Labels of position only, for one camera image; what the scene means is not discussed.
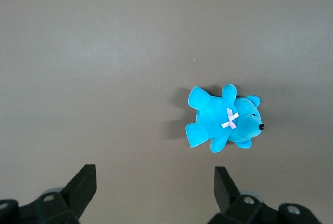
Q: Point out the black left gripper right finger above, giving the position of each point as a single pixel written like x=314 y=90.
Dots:
x=229 y=195

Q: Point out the blue plush teddy bear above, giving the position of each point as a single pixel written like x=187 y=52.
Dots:
x=223 y=120

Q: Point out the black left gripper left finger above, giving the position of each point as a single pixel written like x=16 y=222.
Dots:
x=78 y=192

